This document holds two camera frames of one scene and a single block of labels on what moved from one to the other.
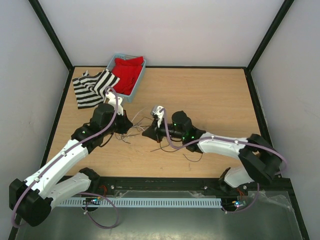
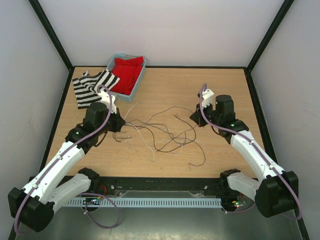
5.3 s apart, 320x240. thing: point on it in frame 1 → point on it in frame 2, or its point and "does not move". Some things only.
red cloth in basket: (127, 70) does not move
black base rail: (279, 190) does not move
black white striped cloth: (90, 90) does not move
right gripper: (154, 132) → (197, 116)
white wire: (138, 126) → (160, 142)
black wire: (160, 144) → (204, 157)
